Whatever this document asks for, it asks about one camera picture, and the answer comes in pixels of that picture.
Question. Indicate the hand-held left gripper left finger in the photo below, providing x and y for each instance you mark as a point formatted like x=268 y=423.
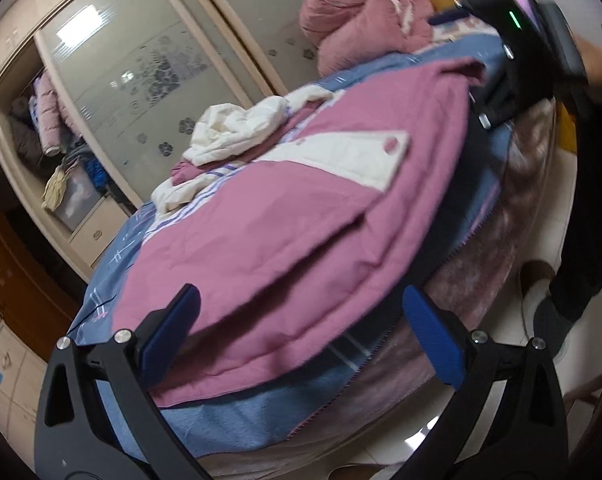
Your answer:
x=173 y=330

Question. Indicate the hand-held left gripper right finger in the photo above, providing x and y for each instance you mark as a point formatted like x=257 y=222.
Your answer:
x=431 y=335

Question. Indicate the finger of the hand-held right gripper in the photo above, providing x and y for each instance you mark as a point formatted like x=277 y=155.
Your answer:
x=496 y=95
x=453 y=17

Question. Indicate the white and pink padded jacket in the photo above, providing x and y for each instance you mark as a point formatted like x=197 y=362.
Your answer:
x=281 y=240

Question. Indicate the person's right forearm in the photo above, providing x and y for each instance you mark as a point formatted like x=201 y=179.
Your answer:
x=598 y=67

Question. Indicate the blue clothes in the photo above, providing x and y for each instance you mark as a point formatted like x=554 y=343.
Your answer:
x=95 y=174

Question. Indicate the clothes inside wardrobe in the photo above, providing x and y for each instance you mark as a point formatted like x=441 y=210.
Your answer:
x=48 y=110

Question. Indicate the pink fleece mattress cover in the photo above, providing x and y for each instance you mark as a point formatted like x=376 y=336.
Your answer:
x=481 y=260

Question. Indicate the rolled pink quilt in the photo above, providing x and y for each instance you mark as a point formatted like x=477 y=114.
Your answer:
x=361 y=15

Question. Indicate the striped blue pink bedsheet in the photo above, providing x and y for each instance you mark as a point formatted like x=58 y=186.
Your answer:
x=241 y=420

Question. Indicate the grey slipper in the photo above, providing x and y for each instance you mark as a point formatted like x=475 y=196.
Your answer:
x=548 y=322

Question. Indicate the brown slipper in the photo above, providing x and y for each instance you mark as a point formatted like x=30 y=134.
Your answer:
x=533 y=275

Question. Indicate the translucent storage box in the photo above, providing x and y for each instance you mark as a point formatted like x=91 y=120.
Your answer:
x=81 y=202

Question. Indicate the person's leg in dark trousers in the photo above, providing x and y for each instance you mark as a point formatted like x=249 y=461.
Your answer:
x=586 y=240

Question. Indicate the brown wooden cabinet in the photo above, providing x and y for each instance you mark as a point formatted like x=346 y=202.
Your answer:
x=11 y=270

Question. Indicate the beige cloth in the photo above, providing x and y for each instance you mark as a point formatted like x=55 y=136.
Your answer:
x=56 y=190

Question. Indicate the dark grey garment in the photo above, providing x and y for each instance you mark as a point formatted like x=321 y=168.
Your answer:
x=23 y=135

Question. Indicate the cream wardrobe with sliding doors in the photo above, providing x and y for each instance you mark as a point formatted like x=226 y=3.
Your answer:
x=131 y=25

